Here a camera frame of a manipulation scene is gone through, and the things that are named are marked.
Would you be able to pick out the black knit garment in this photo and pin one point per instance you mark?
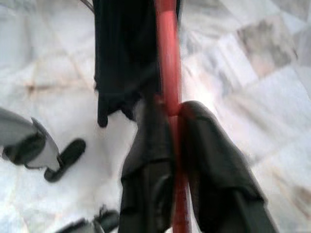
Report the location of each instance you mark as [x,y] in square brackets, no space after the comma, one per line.
[121,48]

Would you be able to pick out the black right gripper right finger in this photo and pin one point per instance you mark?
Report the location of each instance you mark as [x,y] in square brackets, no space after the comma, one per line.
[213,182]

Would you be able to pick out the red plastic hanger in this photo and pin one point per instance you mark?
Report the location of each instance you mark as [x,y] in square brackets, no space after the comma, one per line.
[168,60]

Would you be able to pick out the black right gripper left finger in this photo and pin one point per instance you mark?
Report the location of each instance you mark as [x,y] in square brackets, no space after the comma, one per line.
[148,170]

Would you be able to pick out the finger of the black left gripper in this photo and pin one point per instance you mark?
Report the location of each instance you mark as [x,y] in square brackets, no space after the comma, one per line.
[70,155]

